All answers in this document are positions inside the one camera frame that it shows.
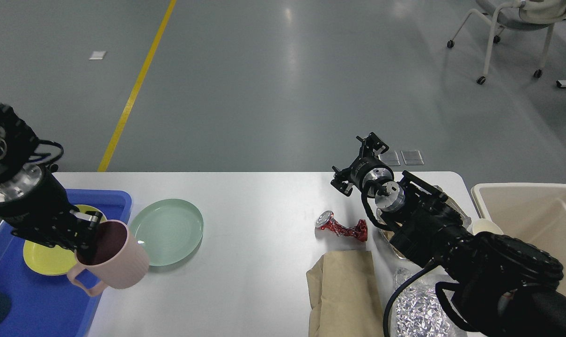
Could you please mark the light green plate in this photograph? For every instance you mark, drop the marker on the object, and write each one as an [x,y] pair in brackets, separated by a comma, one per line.
[169,230]

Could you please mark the white floor marker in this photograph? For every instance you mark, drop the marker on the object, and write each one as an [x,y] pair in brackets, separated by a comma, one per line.
[97,55]

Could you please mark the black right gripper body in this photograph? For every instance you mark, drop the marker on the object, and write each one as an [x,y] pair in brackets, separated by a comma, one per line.
[369,168]

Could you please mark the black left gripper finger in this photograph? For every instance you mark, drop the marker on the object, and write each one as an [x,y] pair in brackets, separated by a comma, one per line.
[70,243]
[84,234]

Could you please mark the crumpled aluminium foil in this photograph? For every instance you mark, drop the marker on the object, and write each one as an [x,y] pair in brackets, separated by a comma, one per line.
[417,312]

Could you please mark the beige plastic bin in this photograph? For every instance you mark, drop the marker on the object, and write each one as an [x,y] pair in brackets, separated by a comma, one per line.
[532,212]

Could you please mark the white paper cup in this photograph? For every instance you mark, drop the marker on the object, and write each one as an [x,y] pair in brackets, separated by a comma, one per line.
[483,225]

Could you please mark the pink mug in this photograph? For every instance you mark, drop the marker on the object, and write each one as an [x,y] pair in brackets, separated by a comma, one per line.
[119,261]

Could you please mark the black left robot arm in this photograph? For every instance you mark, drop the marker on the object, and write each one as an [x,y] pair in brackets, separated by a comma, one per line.
[24,157]

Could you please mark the brown paper bag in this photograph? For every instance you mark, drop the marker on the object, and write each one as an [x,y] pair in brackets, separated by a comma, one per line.
[344,296]

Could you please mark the blue plastic tray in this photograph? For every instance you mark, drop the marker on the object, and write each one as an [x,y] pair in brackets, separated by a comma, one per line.
[41,306]

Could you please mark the white office chair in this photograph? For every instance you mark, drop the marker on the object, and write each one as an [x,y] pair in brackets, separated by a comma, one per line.
[517,15]

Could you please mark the right floor plate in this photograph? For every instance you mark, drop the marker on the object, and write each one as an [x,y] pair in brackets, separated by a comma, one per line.
[413,158]

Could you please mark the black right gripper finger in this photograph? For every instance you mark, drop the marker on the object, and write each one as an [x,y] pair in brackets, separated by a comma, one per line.
[342,180]
[371,146]

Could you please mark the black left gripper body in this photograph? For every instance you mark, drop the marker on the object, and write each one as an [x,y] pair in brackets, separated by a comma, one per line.
[44,211]

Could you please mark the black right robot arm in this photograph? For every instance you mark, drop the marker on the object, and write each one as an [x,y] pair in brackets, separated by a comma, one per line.
[502,286]

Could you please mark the yellow plate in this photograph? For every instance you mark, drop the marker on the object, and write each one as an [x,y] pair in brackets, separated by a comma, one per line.
[51,262]

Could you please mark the floor plate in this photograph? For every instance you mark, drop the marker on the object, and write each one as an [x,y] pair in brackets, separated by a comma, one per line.
[413,158]
[390,158]

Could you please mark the crushed red can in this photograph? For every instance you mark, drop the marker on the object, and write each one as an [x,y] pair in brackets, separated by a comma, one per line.
[327,221]

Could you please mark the left floor plate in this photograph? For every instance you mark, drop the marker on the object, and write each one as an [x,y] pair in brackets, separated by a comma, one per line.
[390,158]

